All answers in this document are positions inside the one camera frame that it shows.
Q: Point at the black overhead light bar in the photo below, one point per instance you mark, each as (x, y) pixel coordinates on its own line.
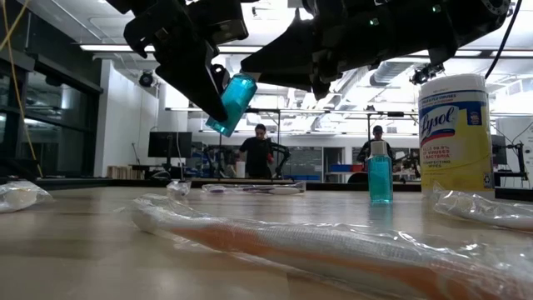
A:
(125, 48)

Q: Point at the yellow Lysol wipes canister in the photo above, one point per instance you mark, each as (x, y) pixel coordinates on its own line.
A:
(454, 146)

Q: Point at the white paper roll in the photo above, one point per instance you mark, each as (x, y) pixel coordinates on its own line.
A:
(240, 169)

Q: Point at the red storage bin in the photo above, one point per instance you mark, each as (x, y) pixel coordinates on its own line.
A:
(358, 168)

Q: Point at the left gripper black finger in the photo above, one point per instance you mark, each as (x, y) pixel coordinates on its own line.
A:
(195, 87)
(220, 77)

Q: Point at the purple toothbrush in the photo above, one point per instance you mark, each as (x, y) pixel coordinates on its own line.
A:
(266, 189)

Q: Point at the black ceiling camera mount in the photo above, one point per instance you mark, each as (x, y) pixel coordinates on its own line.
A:
(424, 74)

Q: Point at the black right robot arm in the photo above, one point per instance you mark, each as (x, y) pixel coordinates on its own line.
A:
(416, 33)

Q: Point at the black chair back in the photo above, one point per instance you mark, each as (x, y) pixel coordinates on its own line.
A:
(359, 178)

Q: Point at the orange toothbrush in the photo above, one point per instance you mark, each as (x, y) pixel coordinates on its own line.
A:
(479, 210)
(291, 250)
(21, 196)

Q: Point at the blue mouthwash bottle white cap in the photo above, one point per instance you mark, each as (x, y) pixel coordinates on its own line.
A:
(233, 104)
(380, 179)

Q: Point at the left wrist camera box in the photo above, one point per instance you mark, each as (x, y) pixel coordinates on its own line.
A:
(225, 21)

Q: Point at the black background robot arm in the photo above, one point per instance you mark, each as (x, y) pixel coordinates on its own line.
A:
(283, 152)
(222, 156)

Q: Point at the blue storage bin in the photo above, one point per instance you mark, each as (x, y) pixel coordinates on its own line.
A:
(341, 168)

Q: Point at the stack of wooden blocks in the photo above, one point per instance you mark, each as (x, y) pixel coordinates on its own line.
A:
(125, 172)

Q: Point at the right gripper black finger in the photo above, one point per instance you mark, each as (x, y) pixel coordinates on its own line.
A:
(308, 85)
(291, 54)

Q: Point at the black computer monitor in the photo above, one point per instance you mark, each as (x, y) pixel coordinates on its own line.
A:
(170, 144)

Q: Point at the person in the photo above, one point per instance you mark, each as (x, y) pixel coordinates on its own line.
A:
(377, 131)
(256, 154)

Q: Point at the silver ventilation duct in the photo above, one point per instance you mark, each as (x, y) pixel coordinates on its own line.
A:
(391, 71)

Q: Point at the black background workstation frame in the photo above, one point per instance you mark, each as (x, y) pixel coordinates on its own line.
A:
(266, 110)

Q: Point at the black round ceiling spotlight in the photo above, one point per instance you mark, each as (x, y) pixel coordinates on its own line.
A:
(146, 79)

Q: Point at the black equipment stand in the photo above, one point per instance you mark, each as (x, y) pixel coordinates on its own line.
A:
(520, 158)

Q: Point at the black aluminium table frame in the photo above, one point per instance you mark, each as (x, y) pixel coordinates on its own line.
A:
(83, 182)

